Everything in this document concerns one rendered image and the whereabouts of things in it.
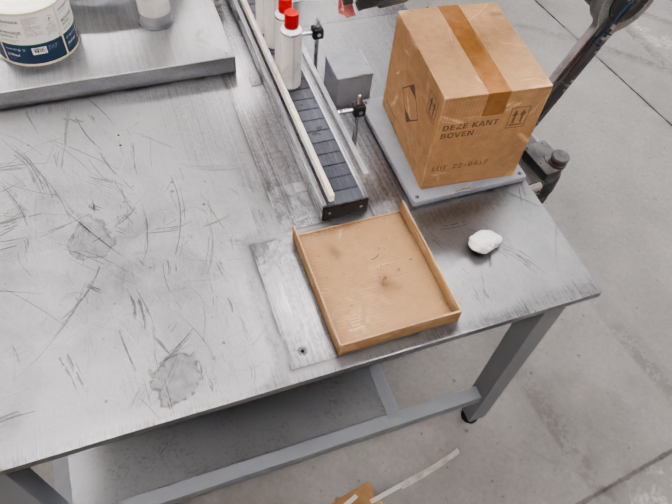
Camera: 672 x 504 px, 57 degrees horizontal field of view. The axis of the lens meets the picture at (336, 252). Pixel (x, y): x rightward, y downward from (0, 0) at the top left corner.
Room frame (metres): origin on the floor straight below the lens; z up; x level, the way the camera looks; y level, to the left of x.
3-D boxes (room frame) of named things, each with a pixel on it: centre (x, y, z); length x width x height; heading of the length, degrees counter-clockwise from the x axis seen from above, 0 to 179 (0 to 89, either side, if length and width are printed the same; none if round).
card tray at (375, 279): (0.73, -0.08, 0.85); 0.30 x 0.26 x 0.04; 25
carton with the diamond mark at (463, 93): (1.15, -0.23, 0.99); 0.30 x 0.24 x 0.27; 21
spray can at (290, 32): (1.25, 0.17, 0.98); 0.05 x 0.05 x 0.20
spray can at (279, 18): (1.30, 0.19, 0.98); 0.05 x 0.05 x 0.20
